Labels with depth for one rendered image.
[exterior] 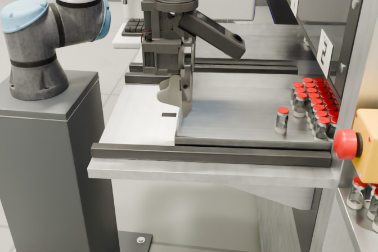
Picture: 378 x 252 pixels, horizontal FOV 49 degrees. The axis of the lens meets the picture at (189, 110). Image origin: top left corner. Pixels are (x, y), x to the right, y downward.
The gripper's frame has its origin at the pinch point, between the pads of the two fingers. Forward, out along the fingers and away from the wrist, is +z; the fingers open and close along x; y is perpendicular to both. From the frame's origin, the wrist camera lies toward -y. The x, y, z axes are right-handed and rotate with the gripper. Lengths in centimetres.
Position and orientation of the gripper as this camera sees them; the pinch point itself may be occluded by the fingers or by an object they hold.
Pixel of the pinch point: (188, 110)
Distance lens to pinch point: 73.3
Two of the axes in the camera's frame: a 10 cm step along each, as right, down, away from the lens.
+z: 0.0, 8.6, 5.1
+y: -10.0, -0.3, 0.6
